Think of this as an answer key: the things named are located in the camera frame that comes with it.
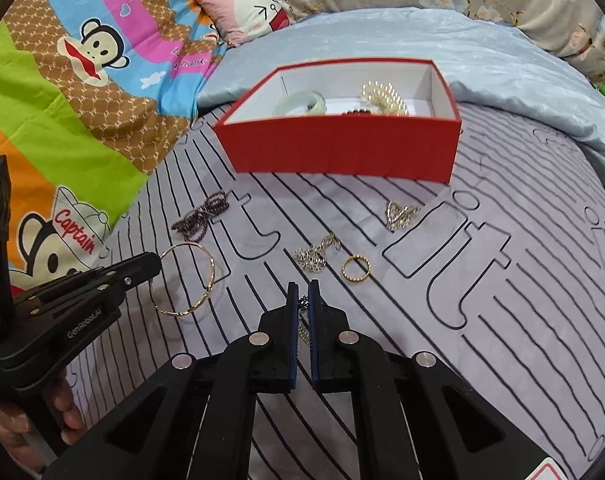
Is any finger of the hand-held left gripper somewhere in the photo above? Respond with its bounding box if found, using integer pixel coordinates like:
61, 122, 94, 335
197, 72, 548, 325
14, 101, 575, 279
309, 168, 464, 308
27, 272, 156, 321
12, 252, 162, 311

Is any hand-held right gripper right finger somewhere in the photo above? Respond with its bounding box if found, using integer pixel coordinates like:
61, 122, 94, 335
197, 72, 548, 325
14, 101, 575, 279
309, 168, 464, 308
307, 280, 573, 480

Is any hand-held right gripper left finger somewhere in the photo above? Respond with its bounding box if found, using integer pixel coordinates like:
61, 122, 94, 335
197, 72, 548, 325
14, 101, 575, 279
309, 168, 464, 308
42, 280, 300, 480

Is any silver pendant necklace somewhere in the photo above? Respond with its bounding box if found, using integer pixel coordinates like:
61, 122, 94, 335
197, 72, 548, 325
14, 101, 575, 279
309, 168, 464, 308
297, 295, 314, 346

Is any thin gold bangle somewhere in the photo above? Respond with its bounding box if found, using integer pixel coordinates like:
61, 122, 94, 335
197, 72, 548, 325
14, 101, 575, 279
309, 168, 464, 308
150, 242, 216, 318

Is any purple beaded bracelet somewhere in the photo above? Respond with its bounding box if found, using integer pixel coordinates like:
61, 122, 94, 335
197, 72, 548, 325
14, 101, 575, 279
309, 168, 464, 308
171, 191, 230, 242

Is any gold ring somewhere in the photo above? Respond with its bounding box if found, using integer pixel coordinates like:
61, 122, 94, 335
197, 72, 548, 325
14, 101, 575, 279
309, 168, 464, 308
341, 254, 372, 283

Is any silver rhinestone brooch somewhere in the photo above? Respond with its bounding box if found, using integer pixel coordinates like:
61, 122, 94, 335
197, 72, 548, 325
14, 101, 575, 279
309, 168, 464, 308
292, 232, 342, 275

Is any butterfly rhinestone brooch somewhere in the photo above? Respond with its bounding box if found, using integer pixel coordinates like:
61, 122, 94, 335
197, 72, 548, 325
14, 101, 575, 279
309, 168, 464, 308
385, 199, 421, 232

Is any red cardboard box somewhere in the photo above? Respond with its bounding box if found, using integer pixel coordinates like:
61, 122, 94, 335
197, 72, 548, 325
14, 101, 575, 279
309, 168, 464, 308
212, 58, 463, 184

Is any pale green jade bangle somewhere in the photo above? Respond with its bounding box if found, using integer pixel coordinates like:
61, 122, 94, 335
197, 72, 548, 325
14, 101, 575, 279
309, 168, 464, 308
274, 90, 328, 117

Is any white pearl necklace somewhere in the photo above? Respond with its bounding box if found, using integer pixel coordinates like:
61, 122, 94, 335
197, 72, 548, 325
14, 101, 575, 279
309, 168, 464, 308
360, 78, 411, 117

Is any person's left hand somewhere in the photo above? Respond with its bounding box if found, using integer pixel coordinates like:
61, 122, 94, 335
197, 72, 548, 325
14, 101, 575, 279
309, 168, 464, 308
0, 372, 86, 471

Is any colourful cartoon monkey blanket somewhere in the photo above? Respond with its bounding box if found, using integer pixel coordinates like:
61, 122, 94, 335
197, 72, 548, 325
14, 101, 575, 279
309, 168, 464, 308
0, 0, 228, 311

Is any pink cartoon pillow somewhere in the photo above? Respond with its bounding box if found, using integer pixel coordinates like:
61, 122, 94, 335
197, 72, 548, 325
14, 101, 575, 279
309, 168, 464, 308
190, 0, 296, 48

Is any light blue blanket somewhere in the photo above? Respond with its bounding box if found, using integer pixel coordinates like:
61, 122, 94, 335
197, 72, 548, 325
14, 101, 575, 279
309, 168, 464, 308
197, 6, 605, 186

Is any grey floral quilt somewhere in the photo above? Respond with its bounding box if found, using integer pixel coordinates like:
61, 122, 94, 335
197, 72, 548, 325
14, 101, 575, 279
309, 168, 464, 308
217, 0, 605, 86

